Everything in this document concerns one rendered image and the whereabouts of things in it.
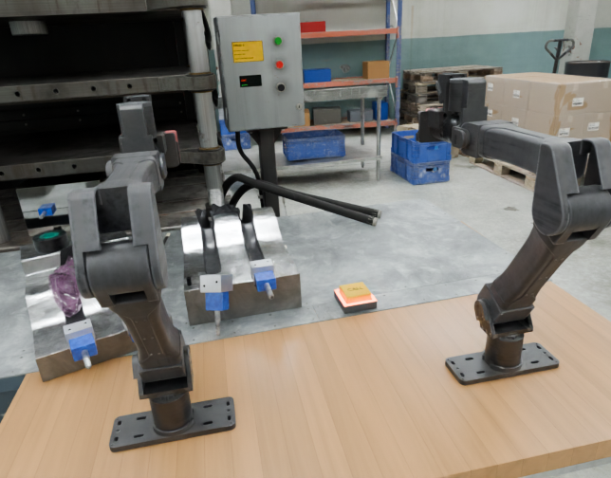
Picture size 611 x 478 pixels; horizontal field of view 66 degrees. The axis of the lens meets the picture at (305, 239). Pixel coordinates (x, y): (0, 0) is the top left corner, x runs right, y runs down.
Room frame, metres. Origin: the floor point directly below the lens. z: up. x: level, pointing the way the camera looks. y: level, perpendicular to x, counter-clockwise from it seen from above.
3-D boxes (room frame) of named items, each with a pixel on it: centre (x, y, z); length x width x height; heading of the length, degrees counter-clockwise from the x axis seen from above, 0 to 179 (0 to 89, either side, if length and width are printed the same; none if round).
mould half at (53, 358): (1.02, 0.53, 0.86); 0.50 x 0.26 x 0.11; 30
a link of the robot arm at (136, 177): (0.62, 0.24, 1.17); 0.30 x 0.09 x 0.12; 10
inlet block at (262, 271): (0.93, 0.09, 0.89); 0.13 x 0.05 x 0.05; 13
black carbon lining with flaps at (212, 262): (1.16, 0.20, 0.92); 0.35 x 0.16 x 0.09; 12
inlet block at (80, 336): (0.76, 0.44, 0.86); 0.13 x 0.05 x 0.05; 30
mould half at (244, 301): (1.18, 0.20, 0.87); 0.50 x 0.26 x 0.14; 12
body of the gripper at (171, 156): (0.88, 0.28, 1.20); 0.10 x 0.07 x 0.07; 100
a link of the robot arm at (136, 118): (0.79, 0.27, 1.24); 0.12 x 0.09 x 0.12; 10
